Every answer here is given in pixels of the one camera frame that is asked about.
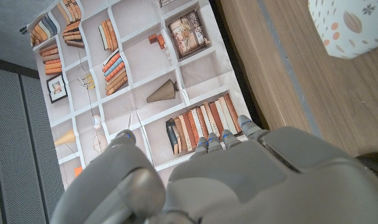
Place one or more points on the printed bookshelf backdrop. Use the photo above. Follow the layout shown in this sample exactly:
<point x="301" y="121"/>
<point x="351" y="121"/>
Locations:
<point x="151" y="74"/>

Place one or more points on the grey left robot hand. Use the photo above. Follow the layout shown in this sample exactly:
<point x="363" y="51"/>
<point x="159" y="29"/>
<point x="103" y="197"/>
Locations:
<point x="245" y="186"/>

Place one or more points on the folded patterned white cloth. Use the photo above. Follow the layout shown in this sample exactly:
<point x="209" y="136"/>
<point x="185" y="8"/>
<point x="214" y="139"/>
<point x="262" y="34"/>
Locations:
<point x="353" y="28"/>

